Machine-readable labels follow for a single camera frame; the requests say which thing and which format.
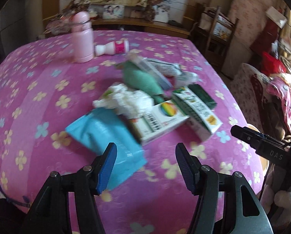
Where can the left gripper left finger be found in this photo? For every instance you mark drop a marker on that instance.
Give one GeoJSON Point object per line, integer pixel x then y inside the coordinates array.
{"type": "Point", "coordinates": [50, 209]}

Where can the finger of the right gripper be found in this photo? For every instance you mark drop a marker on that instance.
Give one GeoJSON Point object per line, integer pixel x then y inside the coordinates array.
{"type": "Point", "coordinates": [253, 138]}

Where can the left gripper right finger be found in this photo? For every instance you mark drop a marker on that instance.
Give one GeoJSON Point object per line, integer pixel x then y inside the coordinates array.
{"type": "Point", "coordinates": [226, 203]}

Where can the green white milk carton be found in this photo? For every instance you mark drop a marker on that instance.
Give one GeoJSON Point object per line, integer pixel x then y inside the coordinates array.
{"type": "Point", "coordinates": [202, 120]}

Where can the dark green packet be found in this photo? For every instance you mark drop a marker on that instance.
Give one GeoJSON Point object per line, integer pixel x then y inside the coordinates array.
{"type": "Point", "coordinates": [203, 95]}

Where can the rainbow logo medicine box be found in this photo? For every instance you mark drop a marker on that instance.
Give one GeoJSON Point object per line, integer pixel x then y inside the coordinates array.
{"type": "Point", "coordinates": [162, 119]}

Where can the light blue snack bag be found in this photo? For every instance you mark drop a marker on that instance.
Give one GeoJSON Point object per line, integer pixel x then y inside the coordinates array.
{"type": "Point", "coordinates": [99, 127]}

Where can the white tissue paper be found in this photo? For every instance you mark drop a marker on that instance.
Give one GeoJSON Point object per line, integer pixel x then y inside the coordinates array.
{"type": "Point", "coordinates": [125, 101]}

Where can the green fluffy cloth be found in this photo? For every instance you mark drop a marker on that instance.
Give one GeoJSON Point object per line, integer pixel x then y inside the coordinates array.
{"type": "Point", "coordinates": [137, 79]}

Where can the white blue medicine box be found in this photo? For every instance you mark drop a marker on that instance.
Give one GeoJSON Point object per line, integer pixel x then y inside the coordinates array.
{"type": "Point", "coordinates": [147, 67]}

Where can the floral covered sofa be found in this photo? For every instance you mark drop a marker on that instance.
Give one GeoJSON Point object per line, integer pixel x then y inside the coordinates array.
{"type": "Point", "coordinates": [264, 114]}

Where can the pink blanket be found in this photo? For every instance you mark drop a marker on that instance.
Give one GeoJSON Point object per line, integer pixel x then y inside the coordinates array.
{"type": "Point", "coordinates": [280, 86]}

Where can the red cushion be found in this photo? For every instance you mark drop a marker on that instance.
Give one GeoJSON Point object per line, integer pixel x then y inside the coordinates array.
{"type": "Point", "coordinates": [271, 65]}

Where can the wooden chair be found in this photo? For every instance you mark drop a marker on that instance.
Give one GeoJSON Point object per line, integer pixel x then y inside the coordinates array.
{"type": "Point", "coordinates": [212, 35]}

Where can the pink floral tablecloth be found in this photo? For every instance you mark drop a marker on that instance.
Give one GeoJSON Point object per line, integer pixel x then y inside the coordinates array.
{"type": "Point", "coordinates": [43, 90]}

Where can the white pink yogurt bottle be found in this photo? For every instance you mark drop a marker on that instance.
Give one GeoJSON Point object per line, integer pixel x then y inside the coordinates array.
{"type": "Point", "coordinates": [112, 48]}

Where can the wooden sideboard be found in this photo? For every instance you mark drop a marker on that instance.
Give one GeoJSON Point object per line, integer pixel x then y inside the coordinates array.
{"type": "Point", "coordinates": [62, 24]}

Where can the pink water bottle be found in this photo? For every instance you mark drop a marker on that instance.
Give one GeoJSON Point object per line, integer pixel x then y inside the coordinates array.
{"type": "Point", "coordinates": [82, 37]}

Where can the framed photo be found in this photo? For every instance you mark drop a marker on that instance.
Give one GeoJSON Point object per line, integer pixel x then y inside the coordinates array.
{"type": "Point", "coordinates": [113, 12]}

